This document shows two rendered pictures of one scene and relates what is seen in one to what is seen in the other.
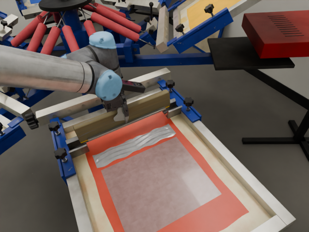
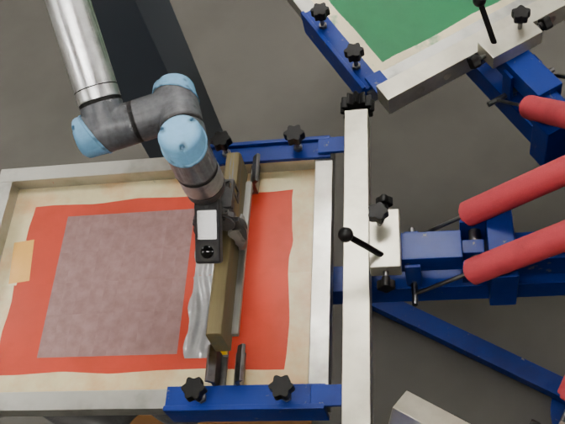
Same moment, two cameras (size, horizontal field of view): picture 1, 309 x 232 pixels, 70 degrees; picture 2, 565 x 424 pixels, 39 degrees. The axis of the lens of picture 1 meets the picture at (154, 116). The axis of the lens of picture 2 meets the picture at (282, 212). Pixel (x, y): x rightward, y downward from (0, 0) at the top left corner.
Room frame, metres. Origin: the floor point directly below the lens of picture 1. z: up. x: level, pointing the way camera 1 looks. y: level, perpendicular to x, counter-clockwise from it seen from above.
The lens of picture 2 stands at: (1.34, -0.43, 2.39)
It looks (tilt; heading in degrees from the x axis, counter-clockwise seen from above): 56 degrees down; 133
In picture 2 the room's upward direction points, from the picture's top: 20 degrees counter-clockwise
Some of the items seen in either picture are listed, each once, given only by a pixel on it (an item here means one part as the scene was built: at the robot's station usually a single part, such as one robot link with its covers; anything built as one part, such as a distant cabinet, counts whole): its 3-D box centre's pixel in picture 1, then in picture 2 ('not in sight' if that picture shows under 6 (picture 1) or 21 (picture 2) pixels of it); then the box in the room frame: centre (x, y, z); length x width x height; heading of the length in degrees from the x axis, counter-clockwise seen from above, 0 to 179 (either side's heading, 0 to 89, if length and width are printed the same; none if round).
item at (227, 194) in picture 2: (112, 92); (213, 198); (0.66, 0.15, 1.20); 0.09 x 0.08 x 0.12; 113
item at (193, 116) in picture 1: (178, 104); (246, 402); (0.81, -0.12, 0.98); 0.30 x 0.05 x 0.07; 23
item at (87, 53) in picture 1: (79, 66); (168, 110); (0.59, 0.20, 1.36); 0.11 x 0.11 x 0.08; 40
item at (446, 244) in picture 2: not in sight; (415, 251); (1.00, 0.26, 1.02); 0.17 x 0.06 x 0.05; 23
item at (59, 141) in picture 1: (63, 150); (265, 158); (0.59, 0.39, 0.98); 0.30 x 0.05 x 0.07; 23
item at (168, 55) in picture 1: (179, 58); not in sight; (1.38, -0.21, 0.91); 1.34 x 0.41 x 0.08; 83
